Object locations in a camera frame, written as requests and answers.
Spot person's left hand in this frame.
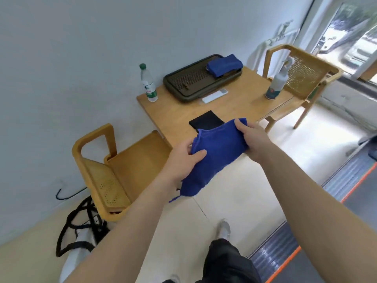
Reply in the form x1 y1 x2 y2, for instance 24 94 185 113
162 138 207 184

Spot person's right hand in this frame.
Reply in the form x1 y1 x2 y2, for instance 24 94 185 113
234 119 273 164

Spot blue cloth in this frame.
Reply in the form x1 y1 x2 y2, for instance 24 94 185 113
206 54 244 78
169 118 249 203

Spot person's left forearm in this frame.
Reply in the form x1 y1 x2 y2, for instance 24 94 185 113
63 173 180 283

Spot person's right forearm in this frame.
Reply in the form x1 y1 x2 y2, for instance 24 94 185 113
259 143 377 283

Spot wooden table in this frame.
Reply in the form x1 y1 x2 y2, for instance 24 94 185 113
136 66 294 149

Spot black notebook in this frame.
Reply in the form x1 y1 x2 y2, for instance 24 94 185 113
189 110 225 133

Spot white remote control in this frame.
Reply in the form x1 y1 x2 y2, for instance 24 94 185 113
202 88 229 104

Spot white spray bottle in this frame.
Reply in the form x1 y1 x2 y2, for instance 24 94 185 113
265 56 295 101

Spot dark tea tray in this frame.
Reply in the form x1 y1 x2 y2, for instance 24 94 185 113
163 54 243 103

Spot folded blue cloth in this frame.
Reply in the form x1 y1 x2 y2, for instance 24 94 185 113
206 54 244 78

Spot wooden rattan chair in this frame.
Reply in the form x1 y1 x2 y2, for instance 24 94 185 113
72 124 173 222
262 44 344 133

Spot person's white shoe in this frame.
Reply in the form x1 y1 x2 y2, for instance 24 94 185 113
217 220 231 241

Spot clear water bottle green cap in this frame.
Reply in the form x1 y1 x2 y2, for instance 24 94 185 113
139 63 158 102

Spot person's black shorts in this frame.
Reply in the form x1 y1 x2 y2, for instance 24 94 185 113
161 239 263 283

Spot black and white bag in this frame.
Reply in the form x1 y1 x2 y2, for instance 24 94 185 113
56 196 110 283

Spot window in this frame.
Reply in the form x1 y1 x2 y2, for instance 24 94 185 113
312 0 377 81

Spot black cable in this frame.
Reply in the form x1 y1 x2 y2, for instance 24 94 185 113
56 187 88 200

